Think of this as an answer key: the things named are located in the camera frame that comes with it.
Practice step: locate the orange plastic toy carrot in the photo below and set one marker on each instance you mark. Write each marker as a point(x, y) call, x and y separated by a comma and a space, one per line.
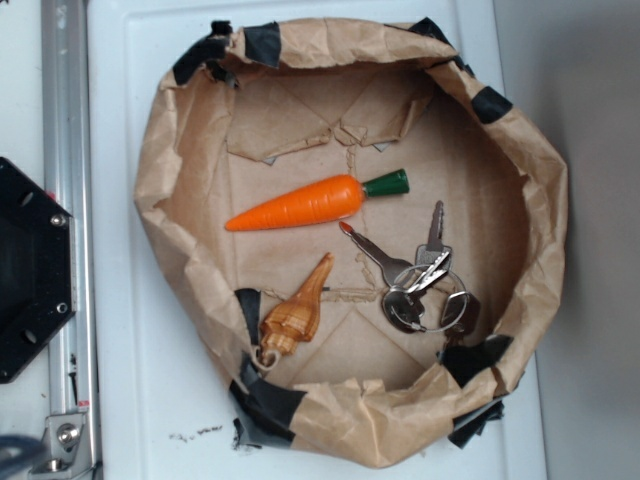
point(327, 200)

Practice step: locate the brown spiral seashell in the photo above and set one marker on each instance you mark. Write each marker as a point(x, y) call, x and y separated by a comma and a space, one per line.
point(295, 320)

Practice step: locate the brown paper bag bin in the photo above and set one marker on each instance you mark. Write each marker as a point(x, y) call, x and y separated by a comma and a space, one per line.
point(247, 115)

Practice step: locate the white plastic tray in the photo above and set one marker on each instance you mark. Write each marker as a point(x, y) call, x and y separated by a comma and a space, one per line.
point(165, 413)

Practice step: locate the silver key bunch on ring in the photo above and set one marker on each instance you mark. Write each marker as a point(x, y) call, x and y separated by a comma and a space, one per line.
point(408, 283)

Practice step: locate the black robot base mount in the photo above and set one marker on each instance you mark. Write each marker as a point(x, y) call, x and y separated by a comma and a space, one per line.
point(36, 270)

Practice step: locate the aluminium extrusion rail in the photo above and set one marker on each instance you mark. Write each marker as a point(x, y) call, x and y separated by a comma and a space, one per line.
point(73, 366)

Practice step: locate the metal corner bracket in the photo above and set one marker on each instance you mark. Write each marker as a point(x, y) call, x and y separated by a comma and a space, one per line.
point(70, 448)

